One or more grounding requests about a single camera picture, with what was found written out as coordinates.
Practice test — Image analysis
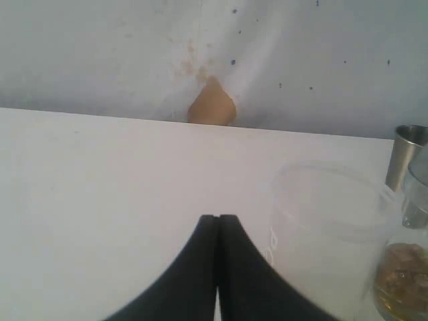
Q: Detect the translucent white plastic container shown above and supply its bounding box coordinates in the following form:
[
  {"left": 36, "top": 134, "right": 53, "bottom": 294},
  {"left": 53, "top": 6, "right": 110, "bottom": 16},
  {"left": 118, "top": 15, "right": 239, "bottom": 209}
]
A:
[{"left": 263, "top": 161, "right": 401, "bottom": 320}]

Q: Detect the clear plastic shaker cup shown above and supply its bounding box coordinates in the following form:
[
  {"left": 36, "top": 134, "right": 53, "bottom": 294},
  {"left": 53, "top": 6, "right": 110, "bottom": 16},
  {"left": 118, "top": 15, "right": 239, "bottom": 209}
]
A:
[{"left": 372, "top": 226, "right": 427, "bottom": 321}]

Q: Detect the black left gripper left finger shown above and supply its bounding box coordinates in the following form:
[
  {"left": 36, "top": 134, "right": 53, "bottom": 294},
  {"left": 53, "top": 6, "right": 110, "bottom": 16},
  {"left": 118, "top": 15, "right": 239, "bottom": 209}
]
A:
[{"left": 107, "top": 215, "right": 219, "bottom": 320}]

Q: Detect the clear plastic shaker lid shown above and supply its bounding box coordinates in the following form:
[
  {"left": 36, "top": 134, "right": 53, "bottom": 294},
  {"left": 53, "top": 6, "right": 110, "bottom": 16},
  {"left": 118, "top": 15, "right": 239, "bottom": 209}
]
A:
[{"left": 402, "top": 146, "right": 427, "bottom": 229}]

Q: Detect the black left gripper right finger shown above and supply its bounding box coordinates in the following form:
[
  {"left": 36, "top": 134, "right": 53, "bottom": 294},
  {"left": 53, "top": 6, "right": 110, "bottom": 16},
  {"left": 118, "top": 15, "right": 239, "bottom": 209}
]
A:
[{"left": 217, "top": 215, "right": 334, "bottom": 321}]

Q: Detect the stainless steel tumbler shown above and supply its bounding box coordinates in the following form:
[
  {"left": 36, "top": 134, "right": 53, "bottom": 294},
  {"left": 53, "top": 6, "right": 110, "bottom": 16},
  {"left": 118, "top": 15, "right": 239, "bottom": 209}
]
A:
[{"left": 385, "top": 125, "right": 427, "bottom": 193}]

